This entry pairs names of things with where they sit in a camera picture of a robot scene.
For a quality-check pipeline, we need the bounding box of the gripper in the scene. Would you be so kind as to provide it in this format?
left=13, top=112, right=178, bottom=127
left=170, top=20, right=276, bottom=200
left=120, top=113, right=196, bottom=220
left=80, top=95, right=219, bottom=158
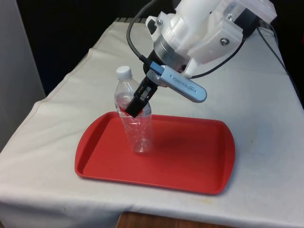
left=125, top=50, right=168, bottom=118

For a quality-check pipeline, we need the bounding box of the clear plastic bottle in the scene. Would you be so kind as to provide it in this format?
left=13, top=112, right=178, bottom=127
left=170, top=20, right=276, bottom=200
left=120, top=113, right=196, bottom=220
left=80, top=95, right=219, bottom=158
left=114, top=66, right=153, bottom=155

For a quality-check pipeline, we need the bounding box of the red tray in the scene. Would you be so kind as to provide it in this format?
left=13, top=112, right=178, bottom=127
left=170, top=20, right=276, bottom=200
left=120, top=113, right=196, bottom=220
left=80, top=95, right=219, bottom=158
left=74, top=112, right=236, bottom=196

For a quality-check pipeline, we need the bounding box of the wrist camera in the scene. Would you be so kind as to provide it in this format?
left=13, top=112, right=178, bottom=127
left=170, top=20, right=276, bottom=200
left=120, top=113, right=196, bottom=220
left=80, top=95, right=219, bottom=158
left=146, top=64, right=208, bottom=104

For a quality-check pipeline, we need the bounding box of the black braided cable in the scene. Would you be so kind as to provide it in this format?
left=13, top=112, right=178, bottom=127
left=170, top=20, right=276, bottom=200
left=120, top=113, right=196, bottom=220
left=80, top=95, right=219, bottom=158
left=126, top=0, right=158, bottom=68

